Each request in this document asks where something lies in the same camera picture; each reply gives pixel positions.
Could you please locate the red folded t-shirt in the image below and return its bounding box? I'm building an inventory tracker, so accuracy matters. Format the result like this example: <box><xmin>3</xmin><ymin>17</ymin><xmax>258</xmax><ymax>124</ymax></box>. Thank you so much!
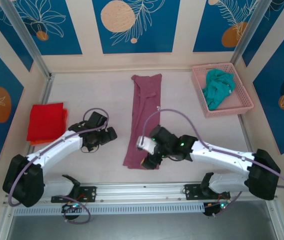
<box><xmin>26</xmin><ymin>101</ymin><xmax>66</xmax><ymax>144</ymax></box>

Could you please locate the pink perforated plastic basket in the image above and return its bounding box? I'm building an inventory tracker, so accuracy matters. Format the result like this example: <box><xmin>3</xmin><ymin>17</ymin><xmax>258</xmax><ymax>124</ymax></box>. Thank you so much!
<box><xmin>191</xmin><ymin>62</ymin><xmax>254</xmax><ymax>119</ymax></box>

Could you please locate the mauve purple t-shirt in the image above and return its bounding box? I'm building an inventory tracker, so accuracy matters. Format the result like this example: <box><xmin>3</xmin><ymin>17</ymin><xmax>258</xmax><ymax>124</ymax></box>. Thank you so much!
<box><xmin>122</xmin><ymin>73</ymin><xmax>163</xmax><ymax>171</ymax></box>

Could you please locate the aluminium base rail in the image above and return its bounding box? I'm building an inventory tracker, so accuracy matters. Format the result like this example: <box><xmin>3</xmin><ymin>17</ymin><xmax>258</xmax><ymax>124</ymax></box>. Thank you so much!
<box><xmin>3</xmin><ymin>180</ymin><xmax>275</xmax><ymax>205</ymax></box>

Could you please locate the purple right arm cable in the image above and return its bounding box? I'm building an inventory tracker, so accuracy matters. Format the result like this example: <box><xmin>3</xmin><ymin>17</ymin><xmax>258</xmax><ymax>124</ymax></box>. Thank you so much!
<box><xmin>143</xmin><ymin>108</ymin><xmax>284</xmax><ymax>218</ymax></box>

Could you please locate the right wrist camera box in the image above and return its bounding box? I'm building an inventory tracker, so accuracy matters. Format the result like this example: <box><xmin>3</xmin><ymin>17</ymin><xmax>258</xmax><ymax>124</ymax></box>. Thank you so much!
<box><xmin>136</xmin><ymin>136</ymin><xmax>158</xmax><ymax>154</ymax></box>

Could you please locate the right controller circuit board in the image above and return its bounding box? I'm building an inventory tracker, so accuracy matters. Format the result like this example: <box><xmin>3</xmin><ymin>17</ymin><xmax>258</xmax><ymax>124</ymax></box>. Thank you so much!
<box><xmin>203</xmin><ymin>202</ymin><xmax>229</xmax><ymax>217</ymax></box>

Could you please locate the aluminium frame post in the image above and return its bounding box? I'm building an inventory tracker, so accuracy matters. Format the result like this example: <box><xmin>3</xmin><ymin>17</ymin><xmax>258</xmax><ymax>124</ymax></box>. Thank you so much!
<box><xmin>230</xmin><ymin>0</ymin><xmax>270</xmax><ymax>66</ymax></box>
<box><xmin>0</xmin><ymin>0</ymin><xmax>55</xmax><ymax>81</ymax></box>

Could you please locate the white slotted cable duct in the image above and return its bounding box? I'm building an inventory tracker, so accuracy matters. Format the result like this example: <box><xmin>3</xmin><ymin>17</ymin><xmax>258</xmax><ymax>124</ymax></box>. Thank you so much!
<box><xmin>13</xmin><ymin>202</ymin><xmax>206</xmax><ymax>216</ymax></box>

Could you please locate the controller circuit board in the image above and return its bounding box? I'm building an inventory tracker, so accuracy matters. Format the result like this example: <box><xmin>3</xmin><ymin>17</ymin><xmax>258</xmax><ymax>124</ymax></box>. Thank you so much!
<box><xmin>61</xmin><ymin>202</ymin><xmax>86</xmax><ymax>214</ymax></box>
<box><xmin>203</xmin><ymin>202</ymin><xmax>229</xmax><ymax>217</ymax></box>

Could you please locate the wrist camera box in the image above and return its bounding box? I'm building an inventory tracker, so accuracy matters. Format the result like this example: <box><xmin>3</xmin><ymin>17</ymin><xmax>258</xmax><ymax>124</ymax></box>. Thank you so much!
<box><xmin>136</xmin><ymin>136</ymin><xmax>158</xmax><ymax>154</ymax></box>
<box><xmin>87</xmin><ymin>111</ymin><xmax>107</xmax><ymax>126</ymax></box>

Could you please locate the teal t-shirt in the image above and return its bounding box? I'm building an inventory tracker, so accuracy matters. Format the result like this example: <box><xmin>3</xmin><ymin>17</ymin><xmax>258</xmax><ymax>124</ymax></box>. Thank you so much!
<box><xmin>201</xmin><ymin>69</ymin><xmax>236</xmax><ymax>111</ymax></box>

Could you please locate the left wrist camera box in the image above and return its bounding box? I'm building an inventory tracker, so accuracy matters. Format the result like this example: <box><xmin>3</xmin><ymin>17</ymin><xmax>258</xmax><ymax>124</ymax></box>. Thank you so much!
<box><xmin>87</xmin><ymin>111</ymin><xmax>107</xmax><ymax>126</ymax></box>

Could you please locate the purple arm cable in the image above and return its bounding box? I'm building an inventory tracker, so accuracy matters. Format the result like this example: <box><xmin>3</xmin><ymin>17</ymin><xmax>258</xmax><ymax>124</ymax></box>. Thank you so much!
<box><xmin>143</xmin><ymin>108</ymin><xmax>284</xmax><ymax>218</ymax></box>
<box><xmin>8</xmin><ymin>107</ymin><xmax>110</xmax><ymax>223</ymax></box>

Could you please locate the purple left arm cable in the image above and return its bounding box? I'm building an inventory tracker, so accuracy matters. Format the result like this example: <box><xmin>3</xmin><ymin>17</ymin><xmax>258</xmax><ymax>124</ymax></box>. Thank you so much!
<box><xmin>8</xmin><ymin>107</ymin><xmax>110</xmax><ymax>223</ymax></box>

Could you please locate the left controller circuit board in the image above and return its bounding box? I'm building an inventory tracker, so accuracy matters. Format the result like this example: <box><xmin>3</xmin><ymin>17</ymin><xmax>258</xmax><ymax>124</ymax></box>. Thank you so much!
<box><xmin>61</xmin><ymin>202</ymin><xmax>86</xmax><ymax>214</ymax></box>

